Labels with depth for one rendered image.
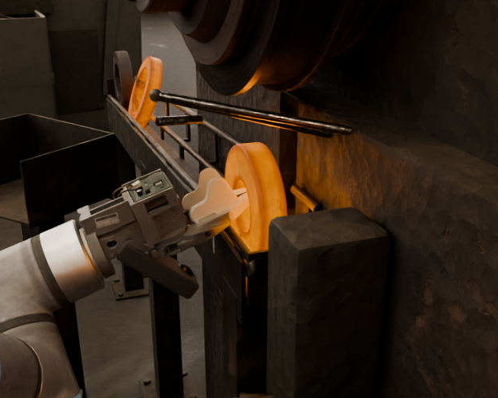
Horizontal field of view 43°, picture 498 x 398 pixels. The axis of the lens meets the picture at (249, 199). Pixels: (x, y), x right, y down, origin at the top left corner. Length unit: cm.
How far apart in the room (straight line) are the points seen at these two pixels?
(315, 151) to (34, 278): 35
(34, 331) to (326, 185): 36
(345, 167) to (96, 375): 120
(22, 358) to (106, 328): 129
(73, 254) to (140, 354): 109
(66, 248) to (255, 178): 23
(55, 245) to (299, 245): 30
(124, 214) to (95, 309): 129
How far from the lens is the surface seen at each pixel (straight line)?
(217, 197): 76
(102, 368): 177
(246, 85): 66
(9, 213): 119
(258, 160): 74
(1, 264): 75
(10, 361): 62
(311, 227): 59
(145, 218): 73
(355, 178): 66
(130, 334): 189
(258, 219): 73
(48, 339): 73
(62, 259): 73
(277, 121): 65
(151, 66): 160
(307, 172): 77
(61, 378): 71
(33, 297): 74
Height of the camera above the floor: 104
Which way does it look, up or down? 22 degrees down
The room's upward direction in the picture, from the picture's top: straight up
